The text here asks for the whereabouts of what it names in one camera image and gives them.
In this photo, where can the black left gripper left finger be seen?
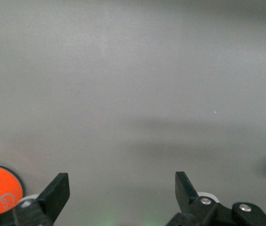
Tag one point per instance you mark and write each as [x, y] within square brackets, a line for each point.
[52, 197]

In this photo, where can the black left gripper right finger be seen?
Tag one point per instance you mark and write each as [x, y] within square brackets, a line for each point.
[187, 195]

